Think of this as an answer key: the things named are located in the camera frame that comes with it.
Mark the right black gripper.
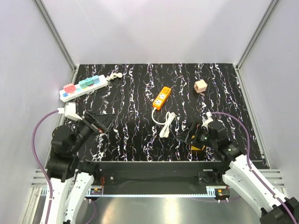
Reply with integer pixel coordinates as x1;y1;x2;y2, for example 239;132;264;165
175;121;217;150

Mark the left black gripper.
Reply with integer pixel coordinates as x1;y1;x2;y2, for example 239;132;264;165
70;109;117;153

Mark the white multicolour power strip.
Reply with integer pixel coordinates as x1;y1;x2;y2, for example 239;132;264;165
59;75;108;102

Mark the light blue usb charger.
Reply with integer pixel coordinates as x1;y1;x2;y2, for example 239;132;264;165
92;75;100;84

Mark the teal usb charger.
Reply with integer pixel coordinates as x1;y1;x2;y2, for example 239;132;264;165
78;80;88;89

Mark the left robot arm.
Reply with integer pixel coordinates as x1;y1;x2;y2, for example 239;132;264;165
40;109;115;224

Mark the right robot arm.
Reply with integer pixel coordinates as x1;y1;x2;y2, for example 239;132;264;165
176;121;299;224

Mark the yellow cube socket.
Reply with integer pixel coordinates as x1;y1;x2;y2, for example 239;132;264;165
191;145;206;151

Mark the pink plug adapter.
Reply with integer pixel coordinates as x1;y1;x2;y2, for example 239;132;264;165
63;83;76;94

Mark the beige cube socket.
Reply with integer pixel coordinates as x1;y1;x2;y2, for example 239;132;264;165
194;79;207;93

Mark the green usb charger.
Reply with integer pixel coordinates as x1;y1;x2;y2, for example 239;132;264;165
85;77;94;86

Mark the orange power strip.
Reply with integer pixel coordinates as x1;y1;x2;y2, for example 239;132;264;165
152;86;171;110

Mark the white coiled power cable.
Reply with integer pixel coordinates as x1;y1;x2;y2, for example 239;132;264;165
151;107;178;139

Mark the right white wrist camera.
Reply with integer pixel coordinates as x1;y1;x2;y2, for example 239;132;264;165
202;112;213;130

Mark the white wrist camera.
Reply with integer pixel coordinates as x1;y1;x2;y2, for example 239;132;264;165
202;112;213;130
57;102;83;121

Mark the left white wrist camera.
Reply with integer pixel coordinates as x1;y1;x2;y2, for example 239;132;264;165
57;102;83;121

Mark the white strip cord plug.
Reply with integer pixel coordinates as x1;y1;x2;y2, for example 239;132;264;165
106;73;123;82

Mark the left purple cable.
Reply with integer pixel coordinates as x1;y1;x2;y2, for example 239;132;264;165
31;110;59;224

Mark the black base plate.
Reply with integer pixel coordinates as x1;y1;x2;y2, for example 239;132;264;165
78;161;228;187

